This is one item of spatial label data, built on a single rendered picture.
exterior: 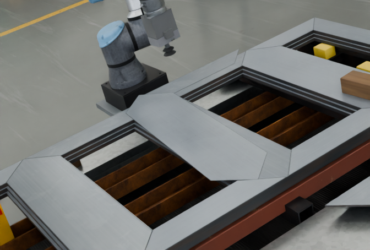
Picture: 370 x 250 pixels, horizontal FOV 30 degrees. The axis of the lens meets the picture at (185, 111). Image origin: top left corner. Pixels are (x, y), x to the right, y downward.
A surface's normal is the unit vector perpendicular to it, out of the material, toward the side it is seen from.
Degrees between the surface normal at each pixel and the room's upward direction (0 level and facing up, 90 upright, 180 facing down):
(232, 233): 90
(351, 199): 0
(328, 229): 0
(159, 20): 88
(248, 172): 0
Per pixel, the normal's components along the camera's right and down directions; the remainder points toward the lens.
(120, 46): 0.26, 0.37
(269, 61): -0.22, -0.87
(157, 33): 0.54, 0.24
